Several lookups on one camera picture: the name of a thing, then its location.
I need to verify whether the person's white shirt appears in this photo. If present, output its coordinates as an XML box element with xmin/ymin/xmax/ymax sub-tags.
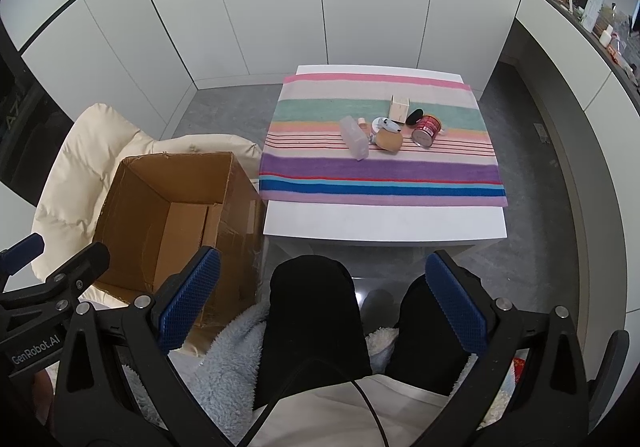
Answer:
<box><xmin>247</xmin><ymin>374</ymin><xmax>451</xmax><ymax>447</ymax></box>

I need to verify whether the white curved counter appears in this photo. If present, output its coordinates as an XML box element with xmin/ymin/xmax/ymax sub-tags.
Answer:
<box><xmin>497</xmin><ymin>0</ymin><xmax>640</xmax><ymax>383</ymax></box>

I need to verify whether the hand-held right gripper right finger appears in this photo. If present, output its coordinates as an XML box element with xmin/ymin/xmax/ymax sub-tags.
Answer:
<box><xmin>424</xmin><ymin>249</ymin><xmax>590</xmax><ymax>447</ymax></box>

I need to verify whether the dark grey armrest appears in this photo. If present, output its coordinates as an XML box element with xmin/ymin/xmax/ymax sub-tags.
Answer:
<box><xmin>590</xmin><ymin>329</ymin><xmax>631</xmax><ymax>423</ymax></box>

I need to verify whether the frosted plastic bottle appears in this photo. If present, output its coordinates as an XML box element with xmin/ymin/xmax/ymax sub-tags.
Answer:
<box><xmin>340</xmin><ymin>116</ymin><xmax>371</xmax><ymax>160</ymax></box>

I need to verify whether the striped towel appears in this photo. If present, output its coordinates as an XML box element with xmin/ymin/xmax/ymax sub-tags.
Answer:
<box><xmin>257</xmin><ymin>73</ymin><xmax>509</xmax><ymax>208</ymax></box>

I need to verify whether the black cable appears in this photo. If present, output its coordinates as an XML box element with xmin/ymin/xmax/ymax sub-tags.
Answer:
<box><xmin>255</xmin><ymin>359</ymin><xmax>388</xmax><ymax>447</ymax></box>

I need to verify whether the tall white bottle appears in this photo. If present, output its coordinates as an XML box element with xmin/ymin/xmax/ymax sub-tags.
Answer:
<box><xmin>580</xmin><ymin>0</ymin><xmax>606</xmax><ymax>30</ymax></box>

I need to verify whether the small beige box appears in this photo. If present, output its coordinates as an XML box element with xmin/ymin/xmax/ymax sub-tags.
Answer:
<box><xmin>390</xmin><ymin>95</ymin><xmax>411</xmax><ymax>124</ymax></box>

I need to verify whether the white table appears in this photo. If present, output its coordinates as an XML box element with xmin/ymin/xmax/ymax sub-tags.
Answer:
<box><xmin>261</xmin><ymin>66</ymin><xmax>508</xmax><ymax>248</ymax></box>

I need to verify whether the person's right leg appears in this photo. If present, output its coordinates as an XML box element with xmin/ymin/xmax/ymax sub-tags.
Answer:
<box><xmin>385</xmin><ymin>267</ymin><xmax>481</xmax><ymax>395</ymax></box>

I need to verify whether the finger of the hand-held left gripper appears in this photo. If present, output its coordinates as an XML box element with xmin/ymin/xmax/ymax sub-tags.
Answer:
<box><xmin>0</xmin><ymin>233</ymin><xmax>45</xmax><ymax>293</ymax></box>
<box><xmin>0</xmin><ymin>243</ymin><xmax>110</xmax><ymax>315</ymax></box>

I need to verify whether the tan makeup sponge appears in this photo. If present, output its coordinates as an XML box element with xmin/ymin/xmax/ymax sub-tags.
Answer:
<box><xmin>374</xmin><ymin>128</ymin><xmax>404</xmax><ymax>154</ymax></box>

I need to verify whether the brown cardboard box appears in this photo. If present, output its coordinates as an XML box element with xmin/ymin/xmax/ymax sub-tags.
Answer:
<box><xmin>92</xmin><ymin>152</ymin><xmax>266</xmax><ymax>328</ymax></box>

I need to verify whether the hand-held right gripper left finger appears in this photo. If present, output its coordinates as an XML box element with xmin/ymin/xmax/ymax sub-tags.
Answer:
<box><xmin>54</xmin><ymin>247</ymin><xmax>236</xmax><ymax>447</ymax></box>

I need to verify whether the person's leg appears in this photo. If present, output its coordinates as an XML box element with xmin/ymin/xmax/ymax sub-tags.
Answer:
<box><xmin>385</xmin><ymin>267</ymin><xmax>481</xmax><ymax>395</ymax></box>
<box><xmin>255</xmin><ymin>255</ymin><xmax>373</xmax><ymax>408</ymax></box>

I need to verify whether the cream padded chair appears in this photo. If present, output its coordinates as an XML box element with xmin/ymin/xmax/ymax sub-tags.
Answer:
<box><xmin>31</xmin><ymin>103</ymin><xmax>262</xmax><ymax>308</ymax></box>

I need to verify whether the red can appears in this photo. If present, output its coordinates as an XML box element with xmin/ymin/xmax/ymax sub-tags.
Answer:
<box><xmin>411</xmin><ymin>114</ymin><xmax>443</xmax><ymax>148</ymax></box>

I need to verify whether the person's left leg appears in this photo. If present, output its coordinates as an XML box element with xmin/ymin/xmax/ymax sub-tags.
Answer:
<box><xmin>255</xmin><ymin>255</ymin><xmax>373</xmax><ymax>408</ymax></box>

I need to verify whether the dark glass panel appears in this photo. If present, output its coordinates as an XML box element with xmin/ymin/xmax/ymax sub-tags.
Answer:
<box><xmin>0</xmin><ymin>22</ymin><xmax>76</xmax><ymax>192</ymax></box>

